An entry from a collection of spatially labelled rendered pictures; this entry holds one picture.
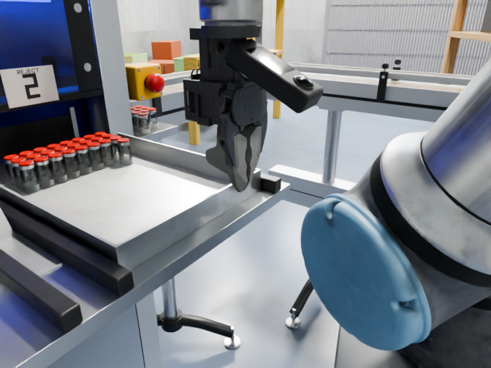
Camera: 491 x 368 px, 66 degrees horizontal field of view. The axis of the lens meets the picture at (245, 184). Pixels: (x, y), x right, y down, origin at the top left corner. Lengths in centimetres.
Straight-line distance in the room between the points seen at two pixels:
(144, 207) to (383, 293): 37
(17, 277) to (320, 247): 28
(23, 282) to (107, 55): 51
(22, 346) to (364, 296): 27
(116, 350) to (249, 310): 73
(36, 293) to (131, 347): 73
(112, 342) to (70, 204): 54
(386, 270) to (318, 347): 131
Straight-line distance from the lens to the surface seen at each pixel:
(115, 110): 83
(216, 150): 50
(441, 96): 124
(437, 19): 851
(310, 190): 149
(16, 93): 73
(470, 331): 44
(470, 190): 23
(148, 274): 42
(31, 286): 41
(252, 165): 51
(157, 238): 43
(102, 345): 103
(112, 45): 82
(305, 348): 154
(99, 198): 59
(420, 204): 24
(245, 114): 47
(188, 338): 157
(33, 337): 38
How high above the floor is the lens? 112
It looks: 24 degrees down
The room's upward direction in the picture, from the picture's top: straight up
